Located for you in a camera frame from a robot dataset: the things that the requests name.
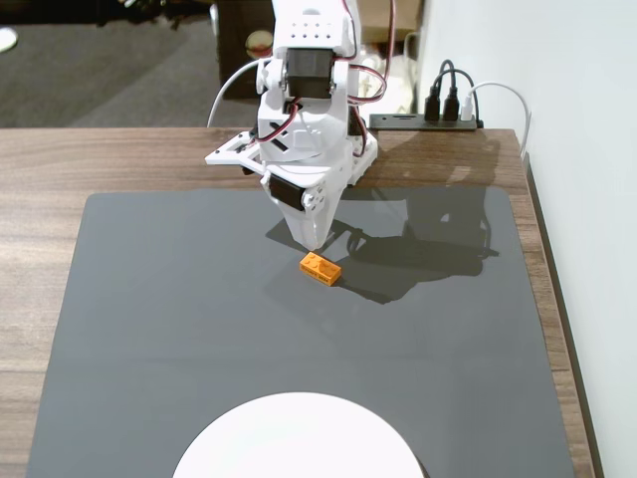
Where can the orange lego block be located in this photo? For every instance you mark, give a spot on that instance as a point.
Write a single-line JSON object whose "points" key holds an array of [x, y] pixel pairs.
{"points": [[318, 271]]}

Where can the wrist camera with white bracket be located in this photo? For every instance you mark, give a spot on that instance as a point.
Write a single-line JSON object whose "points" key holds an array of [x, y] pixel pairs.
{"points": [[224, 160]]}

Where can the white plastic bag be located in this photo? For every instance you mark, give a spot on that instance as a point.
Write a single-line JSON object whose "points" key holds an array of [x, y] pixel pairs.
{"points": [[403, 84]]}

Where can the brown cardboard box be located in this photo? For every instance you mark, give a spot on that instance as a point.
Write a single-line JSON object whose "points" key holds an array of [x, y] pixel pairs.
{"points": [[408, 15]]}

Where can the black usb hub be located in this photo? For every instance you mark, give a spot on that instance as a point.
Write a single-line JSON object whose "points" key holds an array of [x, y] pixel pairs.
{"points": [[398, 122]]}

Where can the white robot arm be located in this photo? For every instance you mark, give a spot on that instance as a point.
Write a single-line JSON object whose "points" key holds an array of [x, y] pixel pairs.
{"points": [[323, 134]]}

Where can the dark grey table mat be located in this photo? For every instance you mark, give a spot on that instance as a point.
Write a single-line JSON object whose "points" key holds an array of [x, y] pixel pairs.
{"points": [[149, 323]]}

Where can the red and white round object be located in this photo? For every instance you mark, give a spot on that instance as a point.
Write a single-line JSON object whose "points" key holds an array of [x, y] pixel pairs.
{"points": [[259, 44]]}

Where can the white round disc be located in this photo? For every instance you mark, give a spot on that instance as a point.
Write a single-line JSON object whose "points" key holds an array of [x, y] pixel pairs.
{"points": [[6, 40]]}

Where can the white round plate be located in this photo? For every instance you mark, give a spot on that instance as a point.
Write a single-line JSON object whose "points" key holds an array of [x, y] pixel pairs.
{"points": [[298, 438]]}

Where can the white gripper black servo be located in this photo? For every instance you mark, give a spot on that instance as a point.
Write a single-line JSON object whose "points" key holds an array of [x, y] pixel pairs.
{"points": [[310, 219]]}

